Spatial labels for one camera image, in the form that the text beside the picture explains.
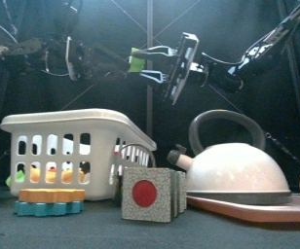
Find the yellow toy food piece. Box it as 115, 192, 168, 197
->
29, 165, 87, 185

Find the green starfruit top piece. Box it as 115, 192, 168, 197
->
126, 47, 146, 74

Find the orange gear-shaped block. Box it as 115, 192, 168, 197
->
18, 188, 86, 204

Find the pink plastic tray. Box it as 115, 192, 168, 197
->
185, 194, 300, 224

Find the white slotted plastic basket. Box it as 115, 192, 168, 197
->
0, 108, 158, 202

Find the patterned box with red circle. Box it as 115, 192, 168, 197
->
121, 166, 188, 224

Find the teal gear-shaped block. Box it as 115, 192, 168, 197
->
13, 199, 86, 218

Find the white toy kettle grey handle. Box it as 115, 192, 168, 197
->
166, 109, 293, 206

